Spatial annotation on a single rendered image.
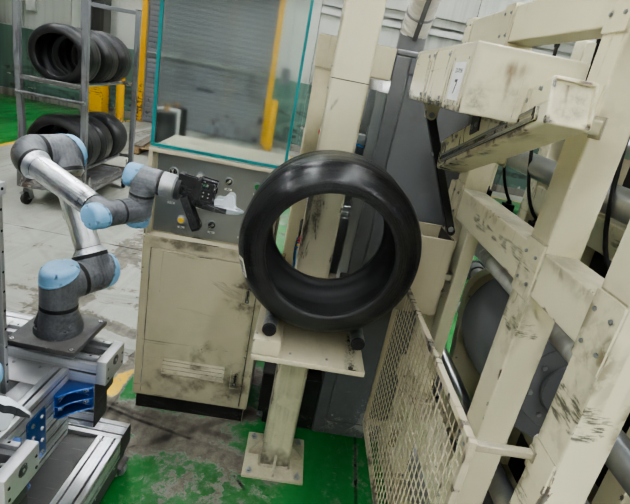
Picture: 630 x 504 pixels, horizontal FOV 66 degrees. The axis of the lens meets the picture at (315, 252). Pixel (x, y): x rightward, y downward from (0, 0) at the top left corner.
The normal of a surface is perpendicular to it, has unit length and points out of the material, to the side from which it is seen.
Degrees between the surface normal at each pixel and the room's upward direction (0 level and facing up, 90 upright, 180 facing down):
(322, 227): 90
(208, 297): 90
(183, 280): 90
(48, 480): 0
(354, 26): 90
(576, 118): 72
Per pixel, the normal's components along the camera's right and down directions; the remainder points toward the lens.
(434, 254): 0.00, 0.35
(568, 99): 0.05, 0.04
